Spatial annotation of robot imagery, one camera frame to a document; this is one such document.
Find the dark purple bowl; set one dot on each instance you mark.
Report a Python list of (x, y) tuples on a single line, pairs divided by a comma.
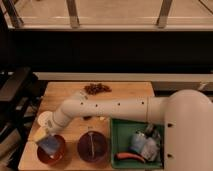
[(84, 147)]

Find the metal utensil in bowl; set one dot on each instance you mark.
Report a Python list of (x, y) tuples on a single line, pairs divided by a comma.
[(92, 144)]

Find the pile of brown nuts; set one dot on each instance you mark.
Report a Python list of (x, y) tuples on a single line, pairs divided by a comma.
[(93, 89)]

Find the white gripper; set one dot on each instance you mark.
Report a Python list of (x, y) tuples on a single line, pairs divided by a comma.
[(51, 127)]

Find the red bowl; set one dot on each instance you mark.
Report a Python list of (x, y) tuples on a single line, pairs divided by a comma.
[(46, 159)]

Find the green plastic bin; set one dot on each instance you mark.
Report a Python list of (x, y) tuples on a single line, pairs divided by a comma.
[(121, 132)]

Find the orange handled tool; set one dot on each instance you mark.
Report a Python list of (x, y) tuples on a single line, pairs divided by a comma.
[(126, 155)]

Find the black chair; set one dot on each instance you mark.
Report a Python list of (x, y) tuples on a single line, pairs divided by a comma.
[(14, 101)]

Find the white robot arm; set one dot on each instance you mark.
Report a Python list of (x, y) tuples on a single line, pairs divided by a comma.
[(187, 116)]

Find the white round lid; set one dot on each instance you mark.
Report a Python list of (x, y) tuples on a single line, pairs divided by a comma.
[(44, 119)]

